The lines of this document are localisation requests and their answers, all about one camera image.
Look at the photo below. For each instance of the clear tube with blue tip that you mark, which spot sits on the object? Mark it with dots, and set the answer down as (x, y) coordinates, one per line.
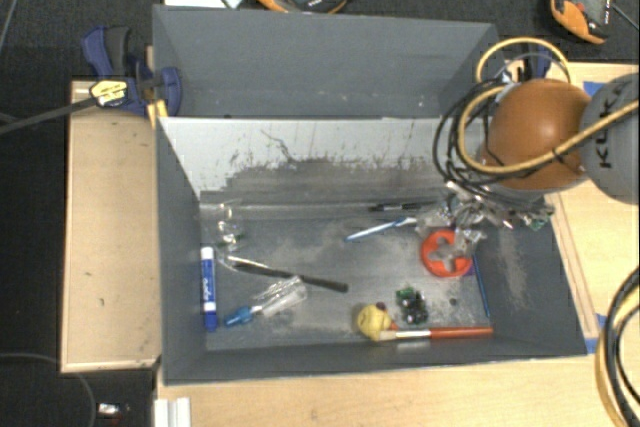
(282, 297)

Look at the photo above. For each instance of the thin blue stick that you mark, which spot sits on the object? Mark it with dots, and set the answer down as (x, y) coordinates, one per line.
(482, 287)

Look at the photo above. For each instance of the green circuit board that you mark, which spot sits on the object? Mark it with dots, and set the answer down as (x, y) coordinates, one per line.
(412, 304)

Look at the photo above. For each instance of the yellow toy duck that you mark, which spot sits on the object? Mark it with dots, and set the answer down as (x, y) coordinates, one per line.
(371, 320)

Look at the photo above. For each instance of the blue and white pen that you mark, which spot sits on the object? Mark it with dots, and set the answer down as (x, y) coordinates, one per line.
(375, 229)

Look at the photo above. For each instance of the grey metal bin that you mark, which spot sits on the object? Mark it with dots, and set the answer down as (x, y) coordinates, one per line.
(310, 65)

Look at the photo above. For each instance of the clear glass thing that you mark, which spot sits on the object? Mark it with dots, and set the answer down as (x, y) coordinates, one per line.
(227, 227)

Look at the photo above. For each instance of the black marker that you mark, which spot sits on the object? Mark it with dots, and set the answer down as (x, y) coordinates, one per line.
(395, 206)

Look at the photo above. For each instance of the blue and white marker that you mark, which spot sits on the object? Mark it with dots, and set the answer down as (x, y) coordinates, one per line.
(208, 280)

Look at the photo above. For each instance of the pale wood flat board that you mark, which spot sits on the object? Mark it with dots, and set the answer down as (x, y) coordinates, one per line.
(112, 240)

